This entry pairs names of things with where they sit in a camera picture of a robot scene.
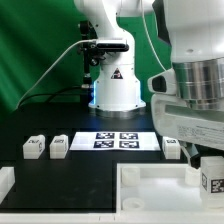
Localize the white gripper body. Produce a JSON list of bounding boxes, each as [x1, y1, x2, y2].
[[148, 69, 224, 150]]

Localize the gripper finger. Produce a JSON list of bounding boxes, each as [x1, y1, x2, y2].
[[182, 143, 200, 167]]

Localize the white square table top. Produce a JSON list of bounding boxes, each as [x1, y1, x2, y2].
[[116, 164, 224, 215]]

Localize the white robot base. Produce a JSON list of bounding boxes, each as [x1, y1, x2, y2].
[[89, 33, 146, 118]]

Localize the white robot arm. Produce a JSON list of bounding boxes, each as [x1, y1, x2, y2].
[[74, 0, 224, 168]]

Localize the paper sheet with AprilTags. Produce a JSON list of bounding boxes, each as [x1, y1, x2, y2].
[[70, 131, 160, 151]]

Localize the black camera on stand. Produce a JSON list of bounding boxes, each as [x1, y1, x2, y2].
[[76, 20, 130, 101]]

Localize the grey camera cable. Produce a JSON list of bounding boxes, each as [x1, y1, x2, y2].
[[15, 39, 98, 109]]

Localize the black cable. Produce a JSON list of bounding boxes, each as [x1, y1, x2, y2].
[[18, 85, 84, 108]]

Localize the white obstacle bracket left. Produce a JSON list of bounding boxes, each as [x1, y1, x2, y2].
[[0, 167, 15, 204]]

